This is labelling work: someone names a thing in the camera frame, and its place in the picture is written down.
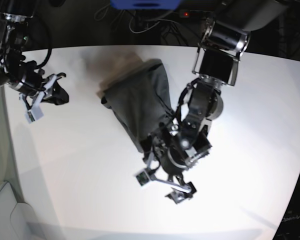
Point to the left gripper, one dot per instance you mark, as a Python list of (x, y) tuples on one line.
[(160, 150)]

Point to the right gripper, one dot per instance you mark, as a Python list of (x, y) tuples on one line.
[(40, 89)]

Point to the dark grey t-shirt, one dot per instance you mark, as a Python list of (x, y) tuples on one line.
[(140, 100)]

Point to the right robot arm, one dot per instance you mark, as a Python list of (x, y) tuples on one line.
[(15, 19)]

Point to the blue box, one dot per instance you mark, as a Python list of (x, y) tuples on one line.
[(145, 4)]

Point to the grey chair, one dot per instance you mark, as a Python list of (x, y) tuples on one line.
[(18, 221)]

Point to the black power strip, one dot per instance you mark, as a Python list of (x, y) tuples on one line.
[(194, 14)]

